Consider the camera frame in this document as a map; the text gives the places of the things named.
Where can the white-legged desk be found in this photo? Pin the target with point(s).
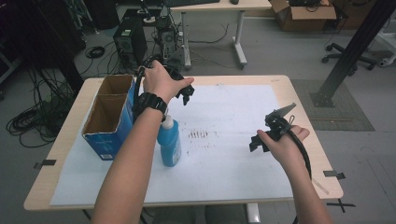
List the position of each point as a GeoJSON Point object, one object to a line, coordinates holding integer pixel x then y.
{"type": "Point", "coordinates": [239, 31]}

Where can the black keyboard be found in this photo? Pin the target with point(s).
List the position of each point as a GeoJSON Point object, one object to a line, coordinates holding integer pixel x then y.
{"type": "Point", "coordinates": [190, 2]}

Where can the white paper sheet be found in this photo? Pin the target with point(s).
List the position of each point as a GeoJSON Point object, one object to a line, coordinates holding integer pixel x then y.
{"type": "Point", "coordinates": [224, 168]}

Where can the blue bottle with white cap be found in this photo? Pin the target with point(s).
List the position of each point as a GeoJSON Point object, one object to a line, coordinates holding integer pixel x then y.
{"type": "Point", "coordinates": [170, 143]}

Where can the black tape strip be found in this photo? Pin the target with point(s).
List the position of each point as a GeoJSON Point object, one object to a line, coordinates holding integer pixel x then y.
{"type": "Point", "coordinates": [333, 174]}
{"type": "Point", "coordinates": [46, 163]}

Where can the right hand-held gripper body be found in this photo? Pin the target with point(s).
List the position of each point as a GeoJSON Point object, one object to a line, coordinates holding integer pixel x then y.
{"type": "Point", "coordinates": [276, 123]}

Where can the dark floor mat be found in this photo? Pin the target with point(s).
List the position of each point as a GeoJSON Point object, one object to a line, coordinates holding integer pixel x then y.
{"type": "Point", "coordinates": [339, 119]}

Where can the brown cardboard box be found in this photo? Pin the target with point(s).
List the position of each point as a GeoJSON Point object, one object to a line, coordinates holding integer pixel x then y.
{"type": "Point", "coordinates": [303, 17]}

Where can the black computer mouse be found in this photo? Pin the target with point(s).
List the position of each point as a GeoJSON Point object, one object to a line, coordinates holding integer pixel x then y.
{"type": "Point", "coordinates": [234, 1]}

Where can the black wristwatch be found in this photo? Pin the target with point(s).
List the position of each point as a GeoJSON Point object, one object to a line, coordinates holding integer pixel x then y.
{"type": "Point", "coordinates": [151, 101]}

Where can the person's right hand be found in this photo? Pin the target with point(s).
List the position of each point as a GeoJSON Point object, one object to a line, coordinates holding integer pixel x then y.
{"type": "Point", "coordinates": [288, 151]}

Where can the light wooden table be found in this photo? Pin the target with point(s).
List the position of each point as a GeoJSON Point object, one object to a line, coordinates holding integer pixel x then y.
{"type": "Point", "coordinates": [311, 146]}

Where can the black office chair base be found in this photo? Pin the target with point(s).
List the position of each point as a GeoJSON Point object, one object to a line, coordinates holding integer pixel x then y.
{"type": "Point", "coordinates": [345, 56]}

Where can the open computer case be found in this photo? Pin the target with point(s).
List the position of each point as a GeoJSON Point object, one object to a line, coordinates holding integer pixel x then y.
{"type": "Point", "coordinates": [166, 37]}

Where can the white table leg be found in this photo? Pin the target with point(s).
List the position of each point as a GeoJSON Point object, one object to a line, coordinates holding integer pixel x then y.
{"type": "Point", "coordinates": [252, 214]}

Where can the black computer tower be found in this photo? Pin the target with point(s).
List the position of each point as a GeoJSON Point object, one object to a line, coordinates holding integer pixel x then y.
{"type": "Point", "coordinates": [129, 40]}

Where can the blue cardboard box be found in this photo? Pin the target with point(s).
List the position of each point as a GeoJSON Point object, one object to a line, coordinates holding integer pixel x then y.
{"type": "Point", "coordinates": [107, 115]}

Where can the person's left hand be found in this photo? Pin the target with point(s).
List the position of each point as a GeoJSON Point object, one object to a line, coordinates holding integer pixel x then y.
{"type": "Point", "coordinates": [158, 79]}

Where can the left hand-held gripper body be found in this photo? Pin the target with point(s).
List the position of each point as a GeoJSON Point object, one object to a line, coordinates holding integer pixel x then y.
{"type": "Point", "coordinates": [162, 59]}

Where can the black tape cross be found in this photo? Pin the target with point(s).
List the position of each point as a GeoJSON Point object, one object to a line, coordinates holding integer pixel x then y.
{"type": "Point", "coordinates": [341, 205]}

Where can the black metal post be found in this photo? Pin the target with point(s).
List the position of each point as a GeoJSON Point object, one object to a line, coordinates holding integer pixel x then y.
{"type": "Point", "coordinates": [351, 53]}

